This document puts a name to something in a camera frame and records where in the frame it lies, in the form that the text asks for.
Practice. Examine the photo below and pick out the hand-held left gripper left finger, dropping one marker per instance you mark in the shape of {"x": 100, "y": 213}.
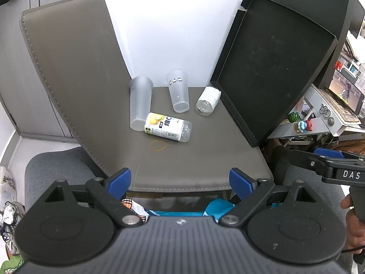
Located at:
{"x": 119, "y": 181}

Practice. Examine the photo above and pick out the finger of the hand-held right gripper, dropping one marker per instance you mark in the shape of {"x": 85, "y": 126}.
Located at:
{"x": 306, "y": 160}
{"x": 328, "y": 152}

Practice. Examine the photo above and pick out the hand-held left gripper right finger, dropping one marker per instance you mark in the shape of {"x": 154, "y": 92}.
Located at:
{"x": 241, "y": 181}

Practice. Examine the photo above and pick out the short frosted printed cup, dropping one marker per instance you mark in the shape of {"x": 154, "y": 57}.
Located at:
{"x": 179, "y": 91}

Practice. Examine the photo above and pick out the tall frosted plastic cup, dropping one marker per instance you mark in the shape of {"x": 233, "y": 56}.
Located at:
{"x": 140, "y": 102}

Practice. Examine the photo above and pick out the clear cup with white sleeve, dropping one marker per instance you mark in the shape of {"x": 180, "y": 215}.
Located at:
{"x": 208, "y": 100}

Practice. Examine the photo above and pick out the person's right hand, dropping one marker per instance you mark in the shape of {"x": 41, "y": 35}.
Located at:
{"x": 355, "y": 234}

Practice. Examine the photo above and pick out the plaid cloth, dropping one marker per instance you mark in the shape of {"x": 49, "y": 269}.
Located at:
{"x": 134, "y": 208}

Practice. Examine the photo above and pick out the blue and red figure toy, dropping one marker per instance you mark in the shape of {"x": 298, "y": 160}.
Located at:
{"x": 303, "y": 125}

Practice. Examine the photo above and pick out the teal cloth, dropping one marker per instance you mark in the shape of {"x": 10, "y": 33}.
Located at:
{"x": 216, "y": 208}

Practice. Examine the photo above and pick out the white box device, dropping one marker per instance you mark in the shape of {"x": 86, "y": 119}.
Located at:
{"x": 328, "y": 111}

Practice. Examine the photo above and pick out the watermelon toy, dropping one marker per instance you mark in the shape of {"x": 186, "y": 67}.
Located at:
{"x": 294, "y": 117}

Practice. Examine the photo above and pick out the yellow rubber band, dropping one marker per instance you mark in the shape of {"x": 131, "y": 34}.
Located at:
{"x": 151, "y": 146}

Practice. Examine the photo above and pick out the phone with lit screen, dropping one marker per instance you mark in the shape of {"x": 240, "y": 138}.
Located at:
{"x": 346, "y": 90}

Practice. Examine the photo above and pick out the grey fabric seat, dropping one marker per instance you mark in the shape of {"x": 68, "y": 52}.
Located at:
{"x": 54, "y": 168}

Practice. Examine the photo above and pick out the clear bottle with yellow label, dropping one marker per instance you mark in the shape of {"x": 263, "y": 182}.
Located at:
{"x": 166, "y": 127}

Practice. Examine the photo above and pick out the black tray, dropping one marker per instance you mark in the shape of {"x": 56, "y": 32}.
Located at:
{"x": 273, "y": 60}

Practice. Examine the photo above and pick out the grey leather desk mat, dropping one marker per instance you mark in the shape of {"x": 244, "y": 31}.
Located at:
{"x": 85, "y": 77}

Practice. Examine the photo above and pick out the white plastic bag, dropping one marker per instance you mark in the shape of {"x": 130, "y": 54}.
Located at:
{"x": 6, "y": 185}

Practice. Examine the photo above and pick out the white sneakers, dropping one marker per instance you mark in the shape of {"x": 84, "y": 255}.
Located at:
{"x": 11, "y": 219}

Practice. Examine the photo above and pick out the black monitor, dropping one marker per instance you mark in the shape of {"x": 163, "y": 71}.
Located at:
{"x": 308, "y": 0}

